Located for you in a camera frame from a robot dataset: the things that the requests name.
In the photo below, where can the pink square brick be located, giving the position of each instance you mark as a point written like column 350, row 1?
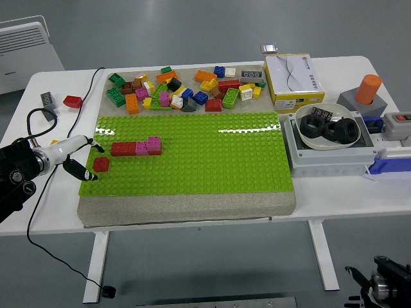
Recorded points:
column 154, row 143

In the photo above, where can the green studded baseplate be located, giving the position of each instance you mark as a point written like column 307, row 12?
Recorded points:
column 208, row 154

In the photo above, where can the grey block with hole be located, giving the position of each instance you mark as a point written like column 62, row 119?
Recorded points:
column 348, row 101

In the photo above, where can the grey-brown mat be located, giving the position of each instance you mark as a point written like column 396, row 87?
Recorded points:
column 192, row 205

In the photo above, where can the white orange brick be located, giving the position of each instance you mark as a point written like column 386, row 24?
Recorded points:
column 177, row 102

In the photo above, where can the dark circuit board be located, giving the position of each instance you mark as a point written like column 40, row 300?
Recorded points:
column 321, row 114

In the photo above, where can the white yellow brick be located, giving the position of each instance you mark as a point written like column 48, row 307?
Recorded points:
column 148, row 86

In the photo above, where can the white bowl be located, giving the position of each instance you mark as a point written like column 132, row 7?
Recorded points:
column 318, row 145

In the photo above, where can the grey sloped brick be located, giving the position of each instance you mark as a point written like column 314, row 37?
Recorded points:
column 188, row 105

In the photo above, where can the black sloped brick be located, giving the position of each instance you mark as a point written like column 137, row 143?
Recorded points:
column 174, row 84

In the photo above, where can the dark green brick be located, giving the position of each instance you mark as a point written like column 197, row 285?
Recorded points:
column 116, row 80

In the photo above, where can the white table leg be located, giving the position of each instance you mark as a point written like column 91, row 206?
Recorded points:
column 324, row 256
column 96, row 266

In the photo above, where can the blue plastic fixture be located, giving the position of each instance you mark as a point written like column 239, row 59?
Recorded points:
column 390, row 165

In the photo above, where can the white heater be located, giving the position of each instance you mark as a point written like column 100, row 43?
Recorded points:
column 25, row 57

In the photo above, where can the yellow white cardboard box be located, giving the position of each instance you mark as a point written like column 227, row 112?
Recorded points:
column 292, row 77

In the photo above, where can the black hex nut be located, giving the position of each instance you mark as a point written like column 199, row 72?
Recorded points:
column 340, row 131
column 308, row 132
column 328, row 134

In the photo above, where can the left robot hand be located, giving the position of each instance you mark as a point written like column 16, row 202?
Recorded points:
column 69, row 146

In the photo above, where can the long grey brick with holes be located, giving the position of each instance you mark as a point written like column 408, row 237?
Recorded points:
column 251, row 76

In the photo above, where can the small red square brick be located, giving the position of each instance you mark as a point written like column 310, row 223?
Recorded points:
column 101, row 164

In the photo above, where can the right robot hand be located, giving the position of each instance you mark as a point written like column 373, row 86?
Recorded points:
column 364, row 288

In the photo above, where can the small pink brick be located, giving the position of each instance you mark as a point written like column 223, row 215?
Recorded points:
column 141, row 149

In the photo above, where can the red sloped brick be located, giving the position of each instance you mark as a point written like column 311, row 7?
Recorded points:
column 72, row 101

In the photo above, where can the grey junction box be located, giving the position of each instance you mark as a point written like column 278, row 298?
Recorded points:
column 321, row 160

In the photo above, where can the white rail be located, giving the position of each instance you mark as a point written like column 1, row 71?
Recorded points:
column 385, row 141

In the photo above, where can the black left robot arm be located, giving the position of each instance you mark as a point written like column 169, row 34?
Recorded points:
column 16, row 173

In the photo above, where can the orange cylinder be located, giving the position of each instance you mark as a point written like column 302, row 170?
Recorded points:
column 367, row 90

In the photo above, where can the dark blue clamp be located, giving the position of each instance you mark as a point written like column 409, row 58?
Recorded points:
column 372, row 124

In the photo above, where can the small silver packet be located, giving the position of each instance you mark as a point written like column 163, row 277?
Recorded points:
column 268, row 48

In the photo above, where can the blue brick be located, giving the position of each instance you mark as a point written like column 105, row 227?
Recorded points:
column 200, row 97
column 219, row 71
column 187, row 93

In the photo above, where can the pink yellow brick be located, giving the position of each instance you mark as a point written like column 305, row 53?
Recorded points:
column 140, row 77

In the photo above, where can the grey switch box red button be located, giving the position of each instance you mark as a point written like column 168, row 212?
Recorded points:
column 395, row 126

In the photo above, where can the small yellow brick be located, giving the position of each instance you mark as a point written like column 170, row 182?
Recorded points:
column 147, row 102
column 54, row 142

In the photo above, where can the flat lime brick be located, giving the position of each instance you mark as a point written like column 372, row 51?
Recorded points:
column 155, row 106

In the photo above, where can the brown brick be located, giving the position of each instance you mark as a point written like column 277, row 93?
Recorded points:
column 126, row 87
column 217, row 92
column 137, row 83

